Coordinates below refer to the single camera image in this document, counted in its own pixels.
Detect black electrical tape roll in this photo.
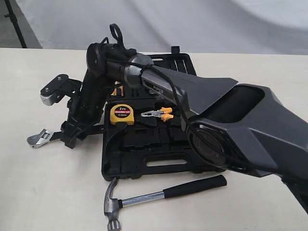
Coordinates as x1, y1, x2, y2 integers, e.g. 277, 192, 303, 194
147, 89, 163, 99

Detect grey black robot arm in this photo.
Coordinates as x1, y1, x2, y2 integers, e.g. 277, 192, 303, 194
69, 42, 308, 209

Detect black handled adjustable wrench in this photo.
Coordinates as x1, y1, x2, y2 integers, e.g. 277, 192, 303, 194
26, 127, 108, 149

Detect black backdrop stand pole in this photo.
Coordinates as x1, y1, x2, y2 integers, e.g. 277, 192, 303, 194
4, 0, 27, 49

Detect black plastic tool case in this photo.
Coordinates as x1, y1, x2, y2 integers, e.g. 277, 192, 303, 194
101, 45, 228, 181

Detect orange utility knife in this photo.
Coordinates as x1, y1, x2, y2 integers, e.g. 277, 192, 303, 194
111, 81, 124, 97

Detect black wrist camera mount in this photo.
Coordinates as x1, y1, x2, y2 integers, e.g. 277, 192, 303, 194
40, 74, 82, 106

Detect yellow tape measure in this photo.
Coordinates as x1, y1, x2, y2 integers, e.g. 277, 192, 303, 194
110, 104, 135, 125

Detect orange handled pliers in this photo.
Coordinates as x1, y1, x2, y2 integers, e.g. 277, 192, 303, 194
141, 107, 174, 122

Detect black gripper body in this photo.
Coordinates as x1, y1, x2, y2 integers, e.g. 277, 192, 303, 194
66, 74, 113, 131

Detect claw hammer black grip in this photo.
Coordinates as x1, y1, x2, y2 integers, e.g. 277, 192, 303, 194
103, 175, 227, 231

